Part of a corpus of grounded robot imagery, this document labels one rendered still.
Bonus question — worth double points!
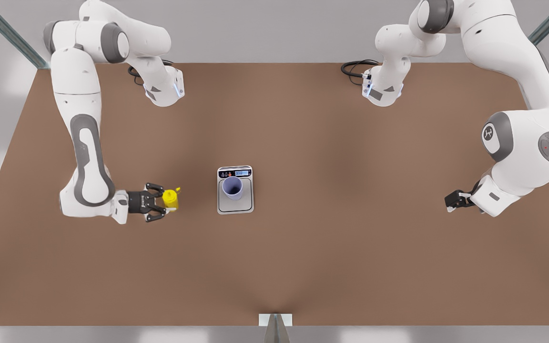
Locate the yellow sauce bottle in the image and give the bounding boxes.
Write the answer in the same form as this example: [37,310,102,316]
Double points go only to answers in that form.
[162,187,182,213]

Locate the lavender plastic cup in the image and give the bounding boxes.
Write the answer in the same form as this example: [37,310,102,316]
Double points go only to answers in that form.
[222,176,244,201]

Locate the silver kitchen scale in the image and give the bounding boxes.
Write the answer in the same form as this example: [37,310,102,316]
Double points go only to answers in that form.
[216,165,255,215]

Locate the black cable loop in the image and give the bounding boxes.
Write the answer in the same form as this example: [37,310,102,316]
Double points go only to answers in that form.
[340,59,381,87]
[128,59,175,87]

